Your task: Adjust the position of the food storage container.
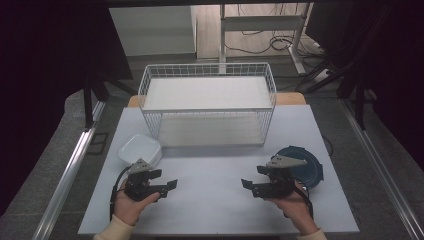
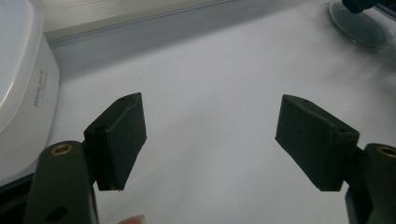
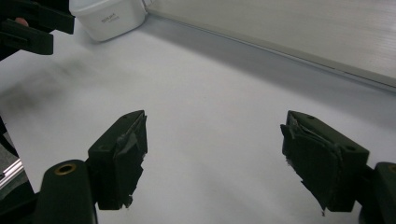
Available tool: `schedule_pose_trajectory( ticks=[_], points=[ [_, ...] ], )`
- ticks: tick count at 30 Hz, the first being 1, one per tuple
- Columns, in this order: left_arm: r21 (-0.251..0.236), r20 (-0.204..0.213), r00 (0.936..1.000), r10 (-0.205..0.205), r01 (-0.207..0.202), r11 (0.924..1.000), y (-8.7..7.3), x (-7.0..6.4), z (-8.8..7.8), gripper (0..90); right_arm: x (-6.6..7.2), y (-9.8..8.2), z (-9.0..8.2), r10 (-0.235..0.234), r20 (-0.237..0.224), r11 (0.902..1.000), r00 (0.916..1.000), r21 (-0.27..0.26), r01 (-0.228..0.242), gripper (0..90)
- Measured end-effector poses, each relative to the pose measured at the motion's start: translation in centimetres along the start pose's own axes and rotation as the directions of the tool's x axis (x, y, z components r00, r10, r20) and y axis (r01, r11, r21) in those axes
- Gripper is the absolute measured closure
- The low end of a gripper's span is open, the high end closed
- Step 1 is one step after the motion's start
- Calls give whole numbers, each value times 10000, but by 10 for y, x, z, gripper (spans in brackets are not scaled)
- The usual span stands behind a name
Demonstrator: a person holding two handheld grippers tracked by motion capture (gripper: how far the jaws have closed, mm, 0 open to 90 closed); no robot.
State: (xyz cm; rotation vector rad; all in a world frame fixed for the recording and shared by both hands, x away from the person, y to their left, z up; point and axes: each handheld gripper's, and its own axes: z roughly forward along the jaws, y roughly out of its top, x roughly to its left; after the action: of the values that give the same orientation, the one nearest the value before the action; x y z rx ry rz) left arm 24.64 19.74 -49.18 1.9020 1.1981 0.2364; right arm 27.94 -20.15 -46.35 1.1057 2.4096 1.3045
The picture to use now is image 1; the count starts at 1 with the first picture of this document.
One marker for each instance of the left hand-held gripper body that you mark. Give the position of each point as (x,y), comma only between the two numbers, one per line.
(140,186)

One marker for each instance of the black metal stand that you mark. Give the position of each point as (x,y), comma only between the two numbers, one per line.
(88,103)
(358,100)

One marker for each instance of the dark curtain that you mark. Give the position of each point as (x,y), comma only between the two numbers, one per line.
(396,73)
(43,83)

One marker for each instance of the dark blue round container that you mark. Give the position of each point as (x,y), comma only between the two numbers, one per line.
(308,170)

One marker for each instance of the white desk frame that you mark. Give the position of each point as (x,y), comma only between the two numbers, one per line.
(260,23)

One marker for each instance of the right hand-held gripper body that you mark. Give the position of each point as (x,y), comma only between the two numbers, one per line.
(276,185)

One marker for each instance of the white square lidded container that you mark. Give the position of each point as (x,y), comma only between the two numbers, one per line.
(140,150)

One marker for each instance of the person's right hand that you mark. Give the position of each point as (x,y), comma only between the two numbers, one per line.
(295,208)

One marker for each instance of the wooden table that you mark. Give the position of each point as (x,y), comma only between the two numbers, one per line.
(290,99)

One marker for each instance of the silver metal rail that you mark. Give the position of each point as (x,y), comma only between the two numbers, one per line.
(68,173)
(383,173)

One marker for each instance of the person's left hand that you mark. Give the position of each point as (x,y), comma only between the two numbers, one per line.
(130,206)

